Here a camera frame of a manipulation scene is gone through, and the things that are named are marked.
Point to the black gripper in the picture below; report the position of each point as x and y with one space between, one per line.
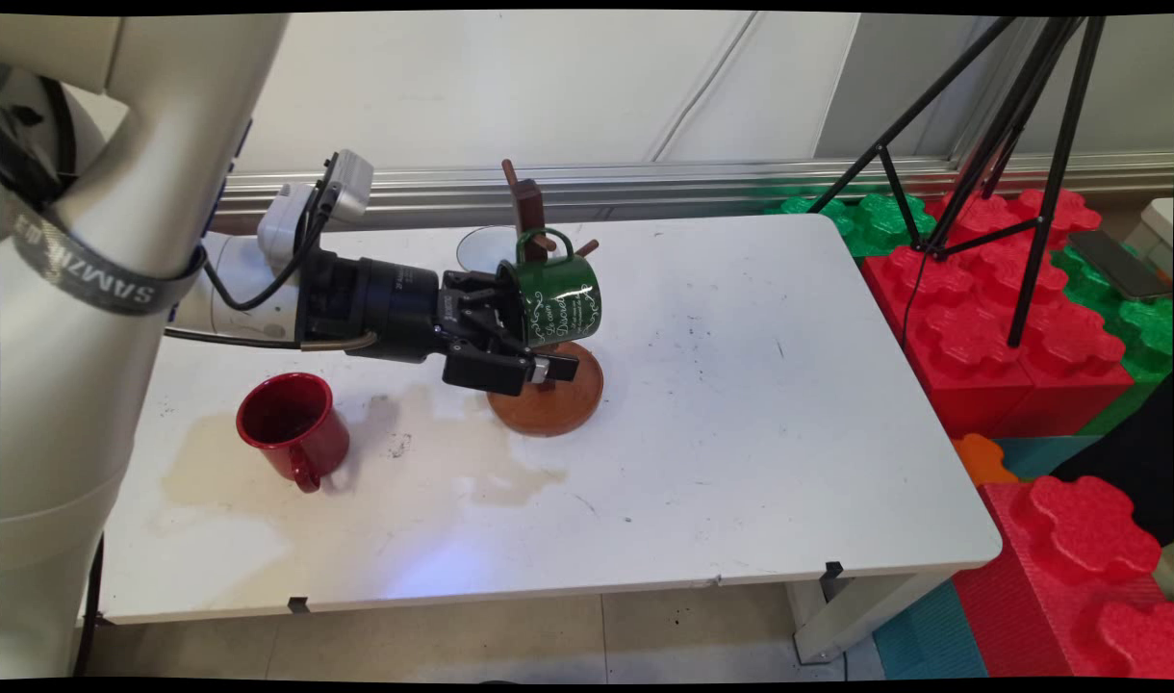
385 308

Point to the green enamel mug white print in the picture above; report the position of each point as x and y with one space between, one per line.
558 298

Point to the red mug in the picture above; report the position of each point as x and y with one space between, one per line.
298 433

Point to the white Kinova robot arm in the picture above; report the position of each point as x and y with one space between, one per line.
77 385

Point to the brown wooden mug tree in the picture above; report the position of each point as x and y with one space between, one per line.
553 409

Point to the small black table clip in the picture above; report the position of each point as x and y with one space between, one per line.
299 604

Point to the small green foam block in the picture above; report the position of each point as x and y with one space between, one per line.
876 221

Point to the white table leg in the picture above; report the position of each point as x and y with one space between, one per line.
852 611

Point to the red foam block under tripod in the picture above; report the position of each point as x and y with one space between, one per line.
991 327

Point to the orange foam piece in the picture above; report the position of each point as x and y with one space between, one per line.
983 460

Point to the teal foam mat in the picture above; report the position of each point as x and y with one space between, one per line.
929 635

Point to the black tripod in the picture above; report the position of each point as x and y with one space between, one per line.
1034 192

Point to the red foam block ribbed side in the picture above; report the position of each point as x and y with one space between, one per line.
1078 568

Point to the black phone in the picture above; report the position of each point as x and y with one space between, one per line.
1121 265

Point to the large green foam block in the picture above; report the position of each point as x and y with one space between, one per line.
1140 337

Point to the white grey wrist camera box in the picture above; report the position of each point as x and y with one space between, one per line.
303 212

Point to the aluminium wall rail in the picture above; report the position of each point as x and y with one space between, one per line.
693 183

